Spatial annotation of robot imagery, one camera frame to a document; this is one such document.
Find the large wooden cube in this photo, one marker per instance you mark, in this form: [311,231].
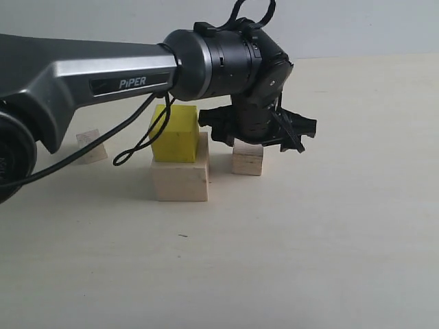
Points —
[183,182]

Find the medium wooden cube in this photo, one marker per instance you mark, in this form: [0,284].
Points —
[247,159]

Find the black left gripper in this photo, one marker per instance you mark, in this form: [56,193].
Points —
[255,124]

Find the yellow cube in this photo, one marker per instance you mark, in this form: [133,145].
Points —
[179,140]

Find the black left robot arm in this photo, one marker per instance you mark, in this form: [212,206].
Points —
[45,80]

